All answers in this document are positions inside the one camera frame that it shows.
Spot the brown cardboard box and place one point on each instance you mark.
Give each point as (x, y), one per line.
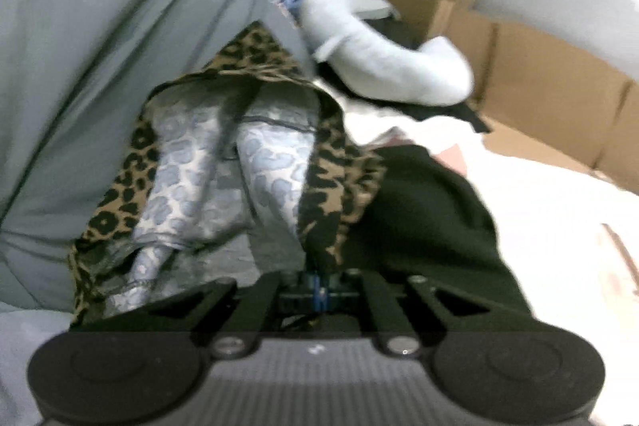
(550, 101)

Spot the leopard print garment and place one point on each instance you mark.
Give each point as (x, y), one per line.
(234, 170)

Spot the grey neck pillow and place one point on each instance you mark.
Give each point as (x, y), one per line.
(375, 67)

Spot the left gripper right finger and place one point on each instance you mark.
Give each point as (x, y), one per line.
(359, 304)

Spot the cream bear print blanket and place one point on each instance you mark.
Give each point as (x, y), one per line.
(571, 239)

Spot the black garment on pile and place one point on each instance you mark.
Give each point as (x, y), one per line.
(428, 220)

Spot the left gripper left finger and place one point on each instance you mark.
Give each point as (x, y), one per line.
(277, 303)

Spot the light blue denim garment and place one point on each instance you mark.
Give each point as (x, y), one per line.
(23, 331)

